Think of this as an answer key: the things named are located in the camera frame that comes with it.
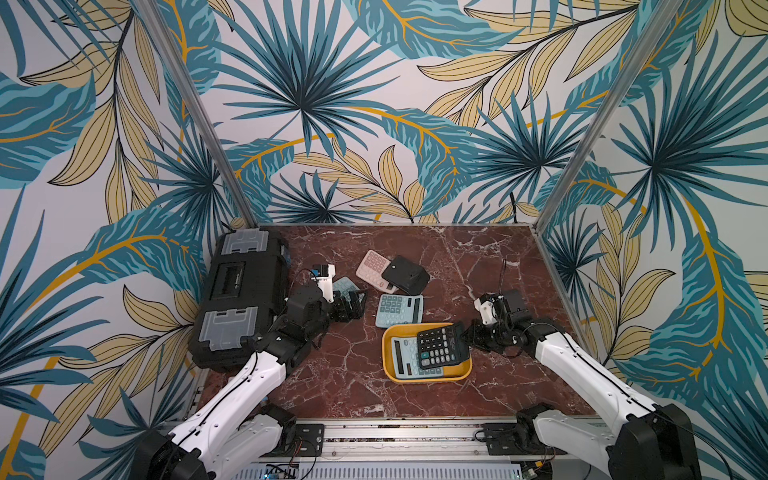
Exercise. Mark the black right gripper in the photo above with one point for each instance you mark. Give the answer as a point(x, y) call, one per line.
point(484, 333)

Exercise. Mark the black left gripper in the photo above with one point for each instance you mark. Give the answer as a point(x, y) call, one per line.
point(345, 315)

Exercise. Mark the black keyed calculator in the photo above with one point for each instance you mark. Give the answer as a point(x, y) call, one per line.
point(442, 346)

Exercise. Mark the yellow plastic tray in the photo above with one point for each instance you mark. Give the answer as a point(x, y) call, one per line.
point(451, 374)

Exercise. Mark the large teal calculator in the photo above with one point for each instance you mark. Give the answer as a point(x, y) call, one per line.
point(407, 362)

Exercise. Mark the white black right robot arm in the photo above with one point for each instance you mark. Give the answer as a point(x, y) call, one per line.
point(639, 438)

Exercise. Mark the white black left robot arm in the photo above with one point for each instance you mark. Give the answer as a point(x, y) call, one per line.
point(226, 434)

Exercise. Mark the small teal calculator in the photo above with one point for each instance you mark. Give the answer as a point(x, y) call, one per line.
point(345, 287)

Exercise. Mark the pink calculator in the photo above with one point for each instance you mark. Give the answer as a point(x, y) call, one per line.
point(371, 270)

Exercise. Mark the black upside-down calculator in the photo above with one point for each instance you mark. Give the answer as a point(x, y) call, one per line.
point(406, 275)

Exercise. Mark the black plastic toolbox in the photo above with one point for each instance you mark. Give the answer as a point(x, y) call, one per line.
point(242, 296)

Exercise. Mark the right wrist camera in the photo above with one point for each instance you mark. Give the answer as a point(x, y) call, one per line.
point(485, 306)

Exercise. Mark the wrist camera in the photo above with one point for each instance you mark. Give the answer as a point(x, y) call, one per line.
point(324, 274)
point(485, 306)

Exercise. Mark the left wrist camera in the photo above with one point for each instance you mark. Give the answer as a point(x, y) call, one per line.
point(324, 274)

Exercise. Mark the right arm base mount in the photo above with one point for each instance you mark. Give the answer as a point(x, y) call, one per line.
point(511, 439)

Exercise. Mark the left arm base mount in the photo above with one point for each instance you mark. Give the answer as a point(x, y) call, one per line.
point(302, 440)

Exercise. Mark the aluminium front rail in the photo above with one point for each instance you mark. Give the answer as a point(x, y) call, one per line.
point(421, 449)

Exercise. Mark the left aluminium corner post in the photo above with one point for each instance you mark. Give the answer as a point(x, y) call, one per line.
point(162, 38)

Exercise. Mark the aluminium corner post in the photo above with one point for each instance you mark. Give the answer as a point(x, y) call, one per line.
point(647, 40)
point(162, 38)

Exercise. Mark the right aluminium corner post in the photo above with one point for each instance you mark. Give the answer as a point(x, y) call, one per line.
point(647, 40)

